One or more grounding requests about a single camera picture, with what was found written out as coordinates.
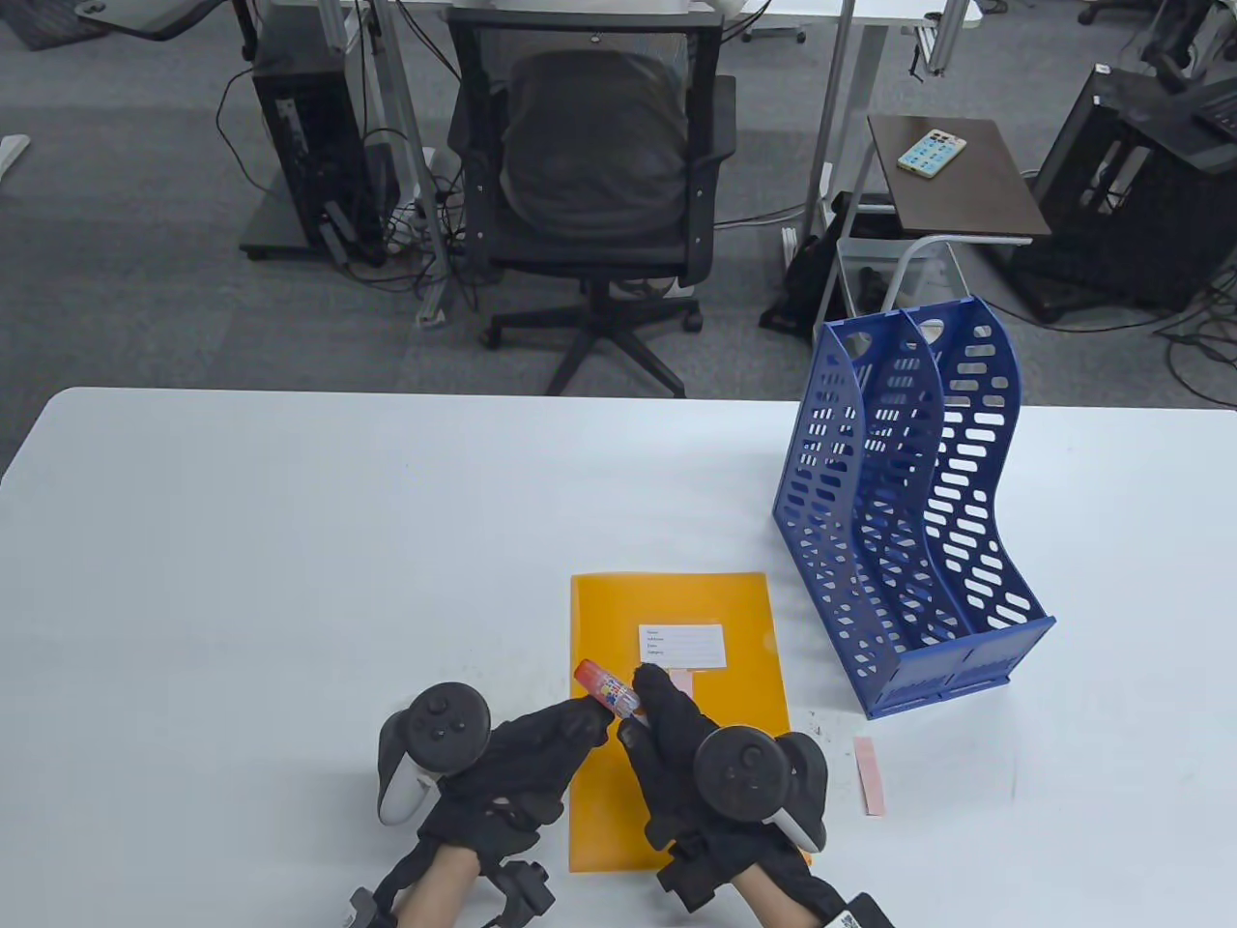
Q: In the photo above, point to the person's left hand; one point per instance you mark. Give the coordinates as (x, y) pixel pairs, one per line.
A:
(522, 754)

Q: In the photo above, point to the person's right hand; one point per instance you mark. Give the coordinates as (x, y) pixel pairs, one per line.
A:
(667, 735)

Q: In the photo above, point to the red glue stick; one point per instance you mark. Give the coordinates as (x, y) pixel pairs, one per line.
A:
(609, 688)

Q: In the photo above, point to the orange L-shaped folder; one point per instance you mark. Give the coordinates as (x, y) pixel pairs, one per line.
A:
(618, 628)

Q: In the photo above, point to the person's right forearm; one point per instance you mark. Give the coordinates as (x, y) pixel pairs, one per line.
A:
(773, 899)

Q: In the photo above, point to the person's left forearm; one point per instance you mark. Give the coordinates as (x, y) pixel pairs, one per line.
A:
(435, 889)

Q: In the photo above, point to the black right hand controller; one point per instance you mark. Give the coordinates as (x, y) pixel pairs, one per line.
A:
(739, 768)

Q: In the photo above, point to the white paper label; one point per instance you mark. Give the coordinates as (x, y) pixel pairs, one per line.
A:
(681, 646)

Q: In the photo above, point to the blue plastic file rack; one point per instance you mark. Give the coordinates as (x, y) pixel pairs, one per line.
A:
(928, 677)

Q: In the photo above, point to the black bag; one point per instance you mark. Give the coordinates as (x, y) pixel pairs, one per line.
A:
(807, 280)

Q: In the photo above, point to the black mesh office chair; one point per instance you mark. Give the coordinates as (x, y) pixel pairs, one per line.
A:
(599, 256)

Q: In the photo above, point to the translucent white storage bin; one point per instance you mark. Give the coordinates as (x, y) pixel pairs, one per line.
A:
(928, 280)

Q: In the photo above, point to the brown side table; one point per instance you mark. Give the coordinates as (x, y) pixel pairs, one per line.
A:
(957, 193)

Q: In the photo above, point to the white background desk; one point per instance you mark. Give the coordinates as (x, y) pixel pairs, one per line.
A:
(841, 126)

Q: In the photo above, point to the light remote control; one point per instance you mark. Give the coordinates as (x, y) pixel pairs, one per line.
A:
(933, 155)

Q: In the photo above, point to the black computer tower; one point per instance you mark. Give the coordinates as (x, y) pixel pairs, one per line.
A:
(309, 145)

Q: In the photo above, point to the black equipment cart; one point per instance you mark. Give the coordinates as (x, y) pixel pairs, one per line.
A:
(1140, 222)

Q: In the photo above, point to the white desk foot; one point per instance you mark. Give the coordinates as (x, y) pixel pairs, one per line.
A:
(10, 155)

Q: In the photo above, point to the dark keyboard tray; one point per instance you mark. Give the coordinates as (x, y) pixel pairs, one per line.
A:
(145, 19)

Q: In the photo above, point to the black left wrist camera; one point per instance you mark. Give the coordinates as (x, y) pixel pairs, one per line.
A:
(359, 909)

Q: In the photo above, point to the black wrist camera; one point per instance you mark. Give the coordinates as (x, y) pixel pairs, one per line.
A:
(860, 913)
(359, 909)

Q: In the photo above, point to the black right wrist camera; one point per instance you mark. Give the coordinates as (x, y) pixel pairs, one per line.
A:
(860, 913)

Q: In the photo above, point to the grey metal desk frame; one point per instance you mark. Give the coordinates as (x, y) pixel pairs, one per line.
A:
(433, 307)

